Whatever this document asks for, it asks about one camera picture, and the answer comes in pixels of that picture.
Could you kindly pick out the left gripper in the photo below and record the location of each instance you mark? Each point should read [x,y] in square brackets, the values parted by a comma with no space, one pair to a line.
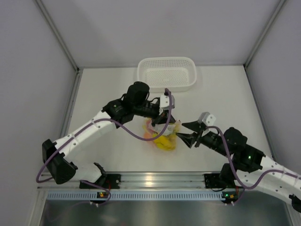
[161,119]

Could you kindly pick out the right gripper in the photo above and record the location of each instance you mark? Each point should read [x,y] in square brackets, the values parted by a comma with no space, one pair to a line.
[190,139]

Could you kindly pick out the clear zip top bag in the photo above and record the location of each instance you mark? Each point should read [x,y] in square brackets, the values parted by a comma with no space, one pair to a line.
[162,136]

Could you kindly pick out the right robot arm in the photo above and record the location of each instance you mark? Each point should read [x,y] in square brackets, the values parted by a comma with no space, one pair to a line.
[248,167]

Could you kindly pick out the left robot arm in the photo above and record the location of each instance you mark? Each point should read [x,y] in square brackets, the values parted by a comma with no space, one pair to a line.
[58,156]

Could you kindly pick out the yellow fake bananas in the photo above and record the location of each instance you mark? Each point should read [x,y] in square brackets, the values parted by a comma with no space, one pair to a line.
[164,142]

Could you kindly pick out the orange fake fruit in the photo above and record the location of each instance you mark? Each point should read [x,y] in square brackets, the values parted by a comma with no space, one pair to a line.
[147,135]

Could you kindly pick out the white perforated plastic basket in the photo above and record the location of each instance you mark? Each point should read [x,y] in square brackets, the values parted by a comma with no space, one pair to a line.
[178,74]

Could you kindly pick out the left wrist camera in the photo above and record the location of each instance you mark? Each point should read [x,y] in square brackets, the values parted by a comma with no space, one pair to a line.
[165,102]

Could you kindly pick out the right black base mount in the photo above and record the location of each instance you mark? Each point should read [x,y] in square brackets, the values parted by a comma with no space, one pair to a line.
[214,182]

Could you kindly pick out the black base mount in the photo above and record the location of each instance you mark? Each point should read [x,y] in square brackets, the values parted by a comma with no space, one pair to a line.
[109,181]
[214,182]

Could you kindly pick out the aluminium mounting rail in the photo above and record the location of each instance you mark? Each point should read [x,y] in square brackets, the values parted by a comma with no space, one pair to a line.
[160,180]

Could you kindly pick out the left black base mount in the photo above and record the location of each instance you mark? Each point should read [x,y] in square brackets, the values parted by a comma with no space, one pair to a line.
[109,181]

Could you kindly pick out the white slotted cable duct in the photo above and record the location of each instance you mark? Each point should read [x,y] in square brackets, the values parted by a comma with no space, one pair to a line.
[139,196]

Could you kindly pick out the right aluminium frame post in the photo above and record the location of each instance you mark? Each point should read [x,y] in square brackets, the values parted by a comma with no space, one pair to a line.
[264,33]

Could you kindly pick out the aluminium frame post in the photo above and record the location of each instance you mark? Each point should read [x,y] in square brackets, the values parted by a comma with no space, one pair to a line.
[264,33]
[50,22]

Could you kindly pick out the left aluminium frame post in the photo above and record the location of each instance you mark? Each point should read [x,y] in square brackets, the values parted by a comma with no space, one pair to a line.
[50,22]

